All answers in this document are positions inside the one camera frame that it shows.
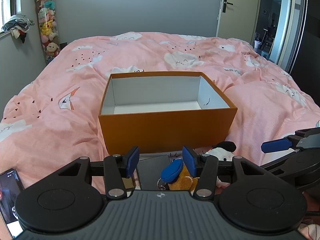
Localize brown dog plush blue hat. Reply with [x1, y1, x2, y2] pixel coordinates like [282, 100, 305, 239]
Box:
[157, 159, 198, 193]

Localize cream bedroom door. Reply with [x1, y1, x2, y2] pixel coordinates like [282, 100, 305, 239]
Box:
[216, 0, 260, 43]

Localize black door handle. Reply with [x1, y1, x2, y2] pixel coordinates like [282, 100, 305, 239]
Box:
[222, 0, 234, 13]

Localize white puppy plush black ears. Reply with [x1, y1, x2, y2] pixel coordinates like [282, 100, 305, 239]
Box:
[205, 141, 236, 161]

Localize orange cardboard box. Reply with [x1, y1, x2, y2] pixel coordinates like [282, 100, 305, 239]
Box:
[99, 72, 237, 155]

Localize clothes on window sill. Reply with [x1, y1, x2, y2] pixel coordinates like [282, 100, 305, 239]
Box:
[1, 14, 35, 43]

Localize smartphone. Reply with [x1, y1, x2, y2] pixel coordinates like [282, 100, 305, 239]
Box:
[0, 168, 24, 239]

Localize tube of plush toys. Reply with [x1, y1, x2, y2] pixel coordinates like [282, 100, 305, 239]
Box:
[36, 0, 61, 64]

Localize small gold box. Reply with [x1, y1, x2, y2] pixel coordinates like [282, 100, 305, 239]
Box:
[122, 175, 136, 192]

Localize dark grey box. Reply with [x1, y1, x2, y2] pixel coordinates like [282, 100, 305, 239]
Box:
[137, 155, 170, 191]

